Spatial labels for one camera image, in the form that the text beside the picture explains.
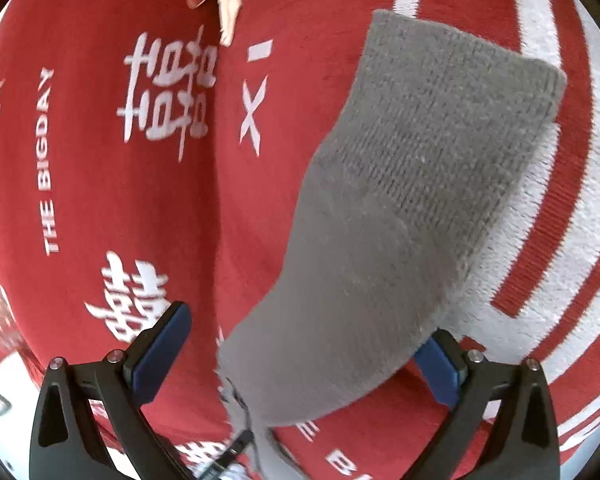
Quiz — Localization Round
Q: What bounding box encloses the pale pink cloth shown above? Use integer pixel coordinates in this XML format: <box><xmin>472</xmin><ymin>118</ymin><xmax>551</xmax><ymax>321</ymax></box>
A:
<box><xmin>217</xmin><ymin>0</ymin><xmax>246</xmax><ymax>46</ymax></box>

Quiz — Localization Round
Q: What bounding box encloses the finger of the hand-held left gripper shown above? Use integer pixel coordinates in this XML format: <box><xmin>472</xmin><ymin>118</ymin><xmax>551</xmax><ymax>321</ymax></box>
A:
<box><xmin>200</xmin><ymin>429</ymin><xmax>255</xmax><ymax>480</ymax></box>

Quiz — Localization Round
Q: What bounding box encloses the red printed blanket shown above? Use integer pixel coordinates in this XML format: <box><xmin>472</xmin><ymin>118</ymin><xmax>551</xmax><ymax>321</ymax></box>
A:
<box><xmin>0</xmin><ymin>0</ymin><xmax>600</xmax><ymax>480</ymax></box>

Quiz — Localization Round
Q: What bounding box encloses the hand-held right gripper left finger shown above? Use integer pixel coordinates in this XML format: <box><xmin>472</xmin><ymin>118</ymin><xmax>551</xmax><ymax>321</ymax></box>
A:
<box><xmin>27</xmin><ymin>301</ymin><xmax>193</xmax><ymax>480</ymax></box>

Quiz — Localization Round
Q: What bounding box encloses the grey towel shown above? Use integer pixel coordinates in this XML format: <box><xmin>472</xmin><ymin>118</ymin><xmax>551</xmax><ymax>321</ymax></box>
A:
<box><xmin>215</xmin><ymin>9</ymin><xmax>568</xmax><ymax>480</ymax></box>

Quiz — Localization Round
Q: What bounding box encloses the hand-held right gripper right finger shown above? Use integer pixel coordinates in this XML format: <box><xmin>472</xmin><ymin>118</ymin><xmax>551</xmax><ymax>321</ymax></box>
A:
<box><xmin>414</xmin><ymin>329</ymin><xmax>562</xmax><ymax>480</ymax></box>

